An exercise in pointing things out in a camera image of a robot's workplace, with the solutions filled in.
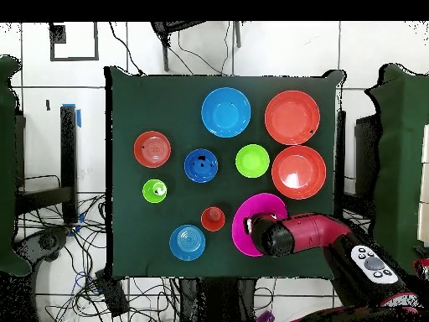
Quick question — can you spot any large light blue bowl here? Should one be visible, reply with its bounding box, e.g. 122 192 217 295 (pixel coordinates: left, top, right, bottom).
200 86 251 139

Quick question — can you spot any orange cup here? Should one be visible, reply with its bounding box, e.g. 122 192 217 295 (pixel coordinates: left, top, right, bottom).
200 205 226 232

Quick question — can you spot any small orange bowl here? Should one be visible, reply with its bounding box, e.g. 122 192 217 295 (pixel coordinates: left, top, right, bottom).
133 130 172 169

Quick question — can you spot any cable tangle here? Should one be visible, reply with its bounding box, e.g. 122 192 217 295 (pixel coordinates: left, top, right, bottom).
16 192 182 322

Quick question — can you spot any dark blue bowl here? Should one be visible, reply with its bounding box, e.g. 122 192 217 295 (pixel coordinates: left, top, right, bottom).
183 148 220 184

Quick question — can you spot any small light blue bowl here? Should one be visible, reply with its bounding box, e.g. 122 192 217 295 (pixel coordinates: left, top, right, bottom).
168 224 206 262

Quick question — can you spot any large orange bowl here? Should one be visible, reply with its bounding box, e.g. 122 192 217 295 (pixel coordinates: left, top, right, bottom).
271 144 327 200
264 90 321 146

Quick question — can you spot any large pink bowl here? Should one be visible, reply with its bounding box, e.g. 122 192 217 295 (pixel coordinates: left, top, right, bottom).
231 192 289 258

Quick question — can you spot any green cup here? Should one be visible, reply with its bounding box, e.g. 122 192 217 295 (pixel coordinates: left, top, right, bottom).
142 179 168 205

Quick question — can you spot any black table frame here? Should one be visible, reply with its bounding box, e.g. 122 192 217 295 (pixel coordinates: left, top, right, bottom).
14 103 82 225
334 110 381 219

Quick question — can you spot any black power strip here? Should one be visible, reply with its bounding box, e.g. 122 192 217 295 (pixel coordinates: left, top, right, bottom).
95 268 131 318

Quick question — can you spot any green bowl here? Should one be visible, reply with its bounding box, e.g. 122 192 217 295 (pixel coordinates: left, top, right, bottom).
235 143 271 179

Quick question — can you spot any grey pedestal foot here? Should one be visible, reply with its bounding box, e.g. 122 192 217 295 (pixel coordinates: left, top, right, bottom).
13 226 71 263

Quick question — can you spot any dark green table cloth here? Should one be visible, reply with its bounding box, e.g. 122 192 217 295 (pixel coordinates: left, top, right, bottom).
104 65 346 280

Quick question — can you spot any green cloth on side table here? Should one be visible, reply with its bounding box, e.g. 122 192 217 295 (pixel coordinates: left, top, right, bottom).
0 55 33 278
364 63 429 269

